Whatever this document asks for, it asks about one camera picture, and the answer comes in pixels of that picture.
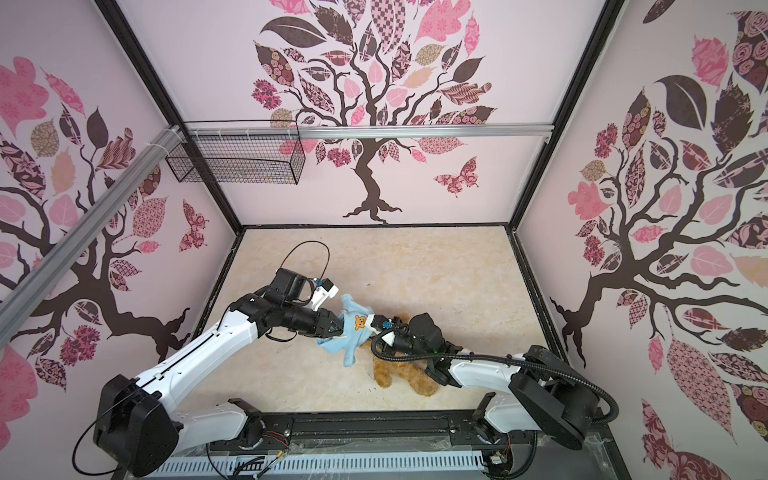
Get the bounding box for black wire basket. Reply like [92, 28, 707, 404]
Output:
[165, 122, 307, 185]

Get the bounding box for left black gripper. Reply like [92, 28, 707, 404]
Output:
[281, 302, 349, 339]

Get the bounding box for horizontal aluminium rail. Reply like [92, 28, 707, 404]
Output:
[187, 123, 554, 140]

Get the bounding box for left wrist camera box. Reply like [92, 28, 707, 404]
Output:
[309, 278, 339, 311]

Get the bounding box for light blue bear shirt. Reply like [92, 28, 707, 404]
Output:
[317, 294, 374, 368]

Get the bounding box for white slotted cable duct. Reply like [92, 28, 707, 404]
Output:
[148, 451, 484, 479]

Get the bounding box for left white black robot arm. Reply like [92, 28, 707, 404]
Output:
[93, 269, 356, 478]

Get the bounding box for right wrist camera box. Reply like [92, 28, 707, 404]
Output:
[374, 320, 398, 349]

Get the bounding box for diagonal aluminium rail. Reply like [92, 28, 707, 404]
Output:
[1, 125, 182, 345]

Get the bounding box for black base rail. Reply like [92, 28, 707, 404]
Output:
[172, 403, 593, 451]

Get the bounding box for brown teddy bear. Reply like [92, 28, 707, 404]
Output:
[359, 311, 440, 398]

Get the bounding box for thin black camera cable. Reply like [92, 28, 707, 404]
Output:
[277, 240, 331, 283]

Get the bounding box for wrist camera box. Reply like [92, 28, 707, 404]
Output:
[374, 320, 398, 349]
[309, 278, 339, 311]

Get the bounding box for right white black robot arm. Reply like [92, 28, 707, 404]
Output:
[367, 313, 620, 450]

